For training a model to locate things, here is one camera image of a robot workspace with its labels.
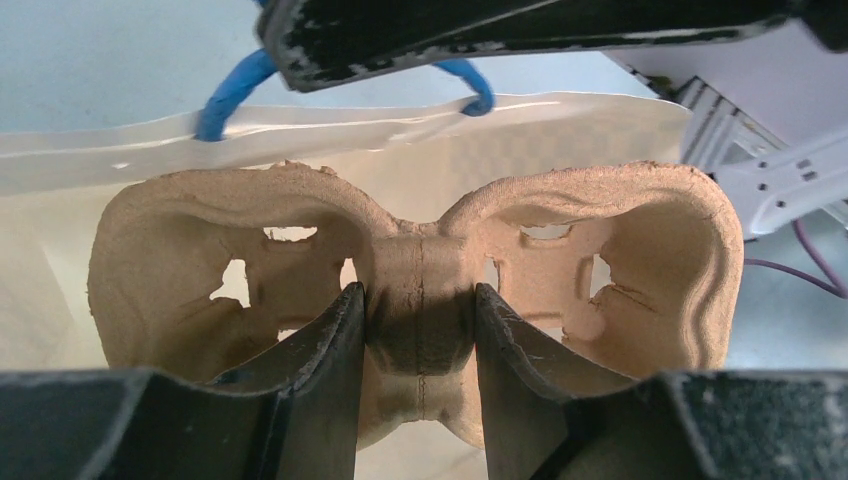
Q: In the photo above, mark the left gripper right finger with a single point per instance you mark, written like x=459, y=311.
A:
x=549, y=413

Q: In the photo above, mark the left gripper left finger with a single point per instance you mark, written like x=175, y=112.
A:
x=289, y=413

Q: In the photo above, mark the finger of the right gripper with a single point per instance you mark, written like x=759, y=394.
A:
x=321, y=44

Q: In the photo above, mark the blue checkered paper bag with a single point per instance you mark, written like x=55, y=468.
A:
x=414, y=161

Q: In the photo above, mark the brown pulp cup carrier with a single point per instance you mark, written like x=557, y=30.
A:
x=639, y=265

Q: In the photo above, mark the aluminium frame rail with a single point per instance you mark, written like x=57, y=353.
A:
x=715, y=126

